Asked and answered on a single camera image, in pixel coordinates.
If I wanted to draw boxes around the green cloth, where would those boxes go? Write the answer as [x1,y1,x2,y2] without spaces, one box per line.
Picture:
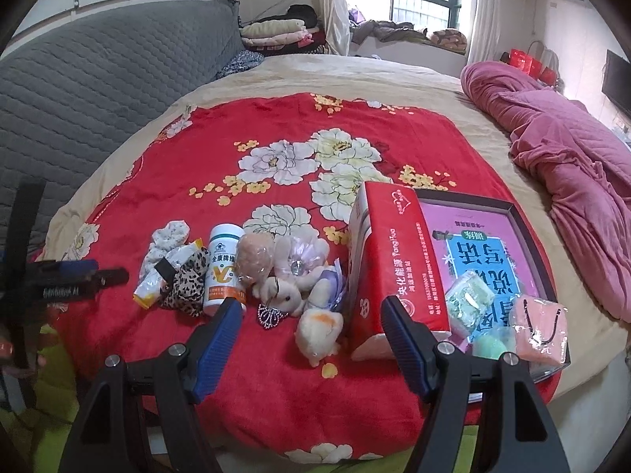
[0,325,498,473]

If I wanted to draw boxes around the leopard print scrunchie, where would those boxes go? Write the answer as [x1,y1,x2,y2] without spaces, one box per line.
[162,249,210,317]

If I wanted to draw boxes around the white patterned scrunchie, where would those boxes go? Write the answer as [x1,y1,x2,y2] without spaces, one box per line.
[138,220,191,279]

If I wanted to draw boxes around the teal tissue pack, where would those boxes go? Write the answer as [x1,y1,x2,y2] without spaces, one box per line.
[445,273,495,338]

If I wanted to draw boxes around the white vitamin bottle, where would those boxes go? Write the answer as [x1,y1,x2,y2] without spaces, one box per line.
[203,224,247,316]

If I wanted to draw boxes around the small white plush toy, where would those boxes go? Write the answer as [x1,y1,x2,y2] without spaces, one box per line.
[254,276,304,316]

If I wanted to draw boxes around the red gift bags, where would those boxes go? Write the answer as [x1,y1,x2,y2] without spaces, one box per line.
[503,42,560,87]

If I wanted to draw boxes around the folded bedding pile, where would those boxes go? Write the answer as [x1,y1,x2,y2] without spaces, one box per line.
[239,5,326,55]

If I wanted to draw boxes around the beige bed sheet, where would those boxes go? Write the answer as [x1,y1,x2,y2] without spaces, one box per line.
[30,54,631,400]

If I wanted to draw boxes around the person's left hand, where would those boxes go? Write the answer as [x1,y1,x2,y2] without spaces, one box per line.
[0,337,49,371]

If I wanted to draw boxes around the silver tiara comb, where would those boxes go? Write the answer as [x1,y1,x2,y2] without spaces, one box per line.
[256,303,291,330]

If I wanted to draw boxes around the pink plush toy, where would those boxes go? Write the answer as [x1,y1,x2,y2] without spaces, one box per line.
[234,233,277,287]

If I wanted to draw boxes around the pink tissue pack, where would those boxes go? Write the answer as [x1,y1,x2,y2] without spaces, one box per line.
[508,296,570,365]

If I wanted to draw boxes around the grey quilted headboard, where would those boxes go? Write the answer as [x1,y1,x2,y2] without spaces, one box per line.
[0,0,242,237]

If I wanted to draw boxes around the white orange plush toy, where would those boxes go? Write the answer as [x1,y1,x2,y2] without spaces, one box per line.
[295,308,345,368]

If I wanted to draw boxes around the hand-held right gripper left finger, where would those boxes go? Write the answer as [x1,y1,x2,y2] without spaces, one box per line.
[59,297,246,473]

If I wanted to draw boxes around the pink book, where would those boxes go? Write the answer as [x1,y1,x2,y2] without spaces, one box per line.
[419,202,553,341]

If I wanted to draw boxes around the blue patterned pillow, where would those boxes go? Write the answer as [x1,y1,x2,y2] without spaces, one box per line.
[216,49,266,80]

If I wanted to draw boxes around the plush bear with gem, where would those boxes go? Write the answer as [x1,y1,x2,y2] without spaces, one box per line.
[273,234,331,289]

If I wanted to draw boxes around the dark shallow box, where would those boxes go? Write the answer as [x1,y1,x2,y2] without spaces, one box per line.
[415,188,573,400]

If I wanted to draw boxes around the red tissue box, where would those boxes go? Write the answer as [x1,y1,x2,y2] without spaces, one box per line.
[349,181,453,361]

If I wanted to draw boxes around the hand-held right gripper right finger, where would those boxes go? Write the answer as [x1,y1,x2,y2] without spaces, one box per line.
[381,296,558,473]

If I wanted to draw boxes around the red floral blanket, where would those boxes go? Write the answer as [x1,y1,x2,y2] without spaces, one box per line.
[30,91,558,464]

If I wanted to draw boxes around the clothes on windowsill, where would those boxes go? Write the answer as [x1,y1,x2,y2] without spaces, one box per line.
[347,7,467,52]

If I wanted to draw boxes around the pink quilt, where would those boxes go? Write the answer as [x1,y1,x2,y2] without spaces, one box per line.
[460,60,631,321]

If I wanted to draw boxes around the yellow white sachet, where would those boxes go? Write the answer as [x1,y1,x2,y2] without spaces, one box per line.
[132,239,205,310]

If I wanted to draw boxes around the white curtain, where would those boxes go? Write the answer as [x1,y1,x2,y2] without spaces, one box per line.
[463,0,498,65]
[315,0,353,57]

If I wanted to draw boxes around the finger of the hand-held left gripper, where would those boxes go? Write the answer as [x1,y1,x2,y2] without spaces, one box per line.
[74,267,130,300]
[52,259,100,277]

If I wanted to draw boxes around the black wall television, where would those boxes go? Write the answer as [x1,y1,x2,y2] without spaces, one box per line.
[601,49,631,114]

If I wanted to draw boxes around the green round puff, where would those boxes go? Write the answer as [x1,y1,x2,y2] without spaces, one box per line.
[472,336,518,360]

